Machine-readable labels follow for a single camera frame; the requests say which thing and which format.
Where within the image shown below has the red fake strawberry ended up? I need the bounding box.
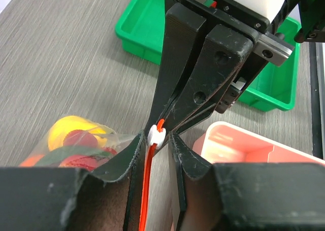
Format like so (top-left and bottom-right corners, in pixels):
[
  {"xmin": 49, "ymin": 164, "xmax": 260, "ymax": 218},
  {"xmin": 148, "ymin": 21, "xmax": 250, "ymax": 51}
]
[{"xmin": 59, "ymin": 129, "xmax": 117, "ymax": 172}]

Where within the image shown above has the green plastic bin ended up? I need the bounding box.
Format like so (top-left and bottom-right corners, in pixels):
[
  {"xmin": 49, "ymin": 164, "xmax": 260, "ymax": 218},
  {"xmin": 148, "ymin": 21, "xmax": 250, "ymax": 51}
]
[{"xmin": 115, "ymin": 0, "xmax": 295, "ymax": 118}]

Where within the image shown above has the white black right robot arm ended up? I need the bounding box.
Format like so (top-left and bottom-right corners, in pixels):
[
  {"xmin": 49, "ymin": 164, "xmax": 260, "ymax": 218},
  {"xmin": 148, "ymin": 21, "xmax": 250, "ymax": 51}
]
[{"xmin": 145, "ymin": 0, "xmax": 324, "ymax": 133}]

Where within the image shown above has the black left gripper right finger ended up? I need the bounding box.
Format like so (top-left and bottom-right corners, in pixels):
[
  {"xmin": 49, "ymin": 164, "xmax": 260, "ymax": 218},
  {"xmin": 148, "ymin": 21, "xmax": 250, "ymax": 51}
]
[{"xmin": 168, "ymin": 133, "xmax": 324, "ymax": 230}]

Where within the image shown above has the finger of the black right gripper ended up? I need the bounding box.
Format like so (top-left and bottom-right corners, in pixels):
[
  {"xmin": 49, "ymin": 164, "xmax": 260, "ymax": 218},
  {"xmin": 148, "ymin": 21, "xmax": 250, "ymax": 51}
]
[
  {"xmin": 144, "ymin": 3, "xmax": 206, "ymax": 133},
  {"xmin": 166, "ymin": 24, "xmax": 254, "ymax": 133}
]

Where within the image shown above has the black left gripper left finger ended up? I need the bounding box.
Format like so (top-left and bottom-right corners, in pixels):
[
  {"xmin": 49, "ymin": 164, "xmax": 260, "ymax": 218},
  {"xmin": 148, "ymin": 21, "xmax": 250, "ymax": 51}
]
[{"xmin": 1, "ymin": 132, "xmax": 146, "ymax": 230}]

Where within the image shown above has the clear zip bag orange seal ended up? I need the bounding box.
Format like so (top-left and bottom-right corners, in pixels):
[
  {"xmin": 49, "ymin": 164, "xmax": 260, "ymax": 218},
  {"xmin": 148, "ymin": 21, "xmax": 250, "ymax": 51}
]
[{"xmin": 20, "ymin": 115, "xmax": 166, "ymax": 230}]

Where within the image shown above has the yellow fake fruit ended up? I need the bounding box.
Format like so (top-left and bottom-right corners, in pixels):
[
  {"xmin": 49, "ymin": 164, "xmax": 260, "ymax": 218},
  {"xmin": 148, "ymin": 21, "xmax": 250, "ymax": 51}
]
[{"xmin": 47, "ymin": 115, "xmax": 115, "ymax": 151}]

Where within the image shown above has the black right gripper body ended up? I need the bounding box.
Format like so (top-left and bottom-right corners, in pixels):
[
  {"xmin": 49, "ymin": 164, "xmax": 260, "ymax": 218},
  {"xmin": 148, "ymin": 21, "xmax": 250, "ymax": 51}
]
[{"xmin": 165, "ymin": 0, "xmax": 296, "ymax": 113}]

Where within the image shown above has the pink divided organizer tray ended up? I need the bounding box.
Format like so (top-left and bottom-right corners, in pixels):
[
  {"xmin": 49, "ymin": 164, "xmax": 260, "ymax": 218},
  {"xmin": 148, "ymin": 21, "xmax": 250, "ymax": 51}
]
[{"xmin": 192, "ymin": 121, "xmax": 324, "ymax": 165}]

